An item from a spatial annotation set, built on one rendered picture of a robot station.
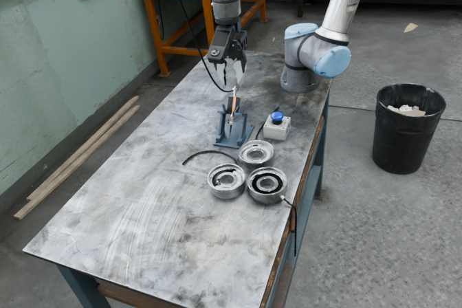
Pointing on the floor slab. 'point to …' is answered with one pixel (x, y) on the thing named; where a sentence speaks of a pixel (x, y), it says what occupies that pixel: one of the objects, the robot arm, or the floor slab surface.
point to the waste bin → (405, 126)
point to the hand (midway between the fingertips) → (231, 83)
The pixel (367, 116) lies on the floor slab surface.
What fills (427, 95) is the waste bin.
